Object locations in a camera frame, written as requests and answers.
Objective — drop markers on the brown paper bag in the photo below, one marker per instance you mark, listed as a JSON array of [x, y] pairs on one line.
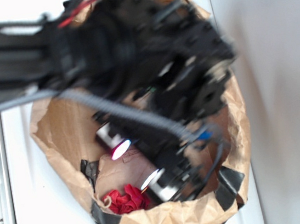
[[65, 132]]

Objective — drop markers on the crumpled red paper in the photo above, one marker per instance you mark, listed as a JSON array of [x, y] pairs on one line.
[[133, 199]]

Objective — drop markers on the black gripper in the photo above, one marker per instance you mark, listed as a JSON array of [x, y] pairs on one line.
[[173, 177]]

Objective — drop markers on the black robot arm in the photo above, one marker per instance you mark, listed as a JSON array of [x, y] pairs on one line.
[[152, 71]]

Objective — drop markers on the black tape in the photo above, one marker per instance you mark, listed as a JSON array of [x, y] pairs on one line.
[[230, 182], [90, 171], [106, 218]]

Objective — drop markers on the black tape bottom right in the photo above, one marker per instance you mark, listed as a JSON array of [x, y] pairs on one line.
[[230, 182]]

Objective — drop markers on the black tape bottom left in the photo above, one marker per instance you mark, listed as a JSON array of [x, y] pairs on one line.
[[106, 218]]

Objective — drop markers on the black tape inner left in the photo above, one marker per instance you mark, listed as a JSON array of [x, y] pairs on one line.
[[90, 171]]

